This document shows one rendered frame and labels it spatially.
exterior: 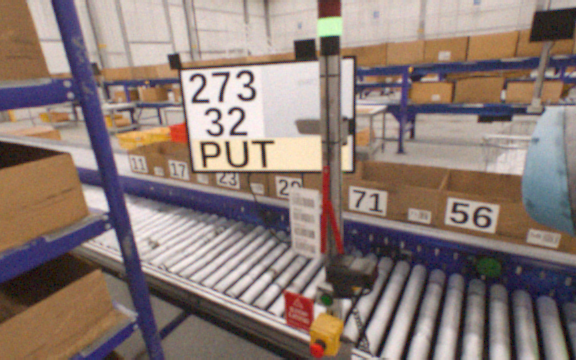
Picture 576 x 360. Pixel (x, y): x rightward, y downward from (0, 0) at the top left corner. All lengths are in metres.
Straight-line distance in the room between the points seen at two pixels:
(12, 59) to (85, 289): 0.35
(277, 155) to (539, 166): 0.61
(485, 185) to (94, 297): 1.47
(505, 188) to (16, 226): 1.58
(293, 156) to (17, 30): 0.61
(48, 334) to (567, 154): 0.72
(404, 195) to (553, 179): 0.96
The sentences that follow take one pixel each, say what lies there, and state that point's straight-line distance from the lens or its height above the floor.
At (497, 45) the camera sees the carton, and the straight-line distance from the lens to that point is 5.79.
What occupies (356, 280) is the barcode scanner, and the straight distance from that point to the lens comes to 0.79.
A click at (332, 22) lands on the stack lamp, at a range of 0.72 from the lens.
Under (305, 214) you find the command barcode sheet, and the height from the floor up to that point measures 1.17.
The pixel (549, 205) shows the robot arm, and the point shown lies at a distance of 0.47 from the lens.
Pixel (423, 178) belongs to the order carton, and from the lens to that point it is 1.66.
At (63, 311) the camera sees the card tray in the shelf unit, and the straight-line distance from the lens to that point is 0.64.
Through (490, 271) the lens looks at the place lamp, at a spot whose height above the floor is 0.80.
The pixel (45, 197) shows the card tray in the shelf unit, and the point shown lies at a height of 1.39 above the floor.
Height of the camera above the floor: 1.54
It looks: 20 degrees down
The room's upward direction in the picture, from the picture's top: 4 degrees counter-clockwise
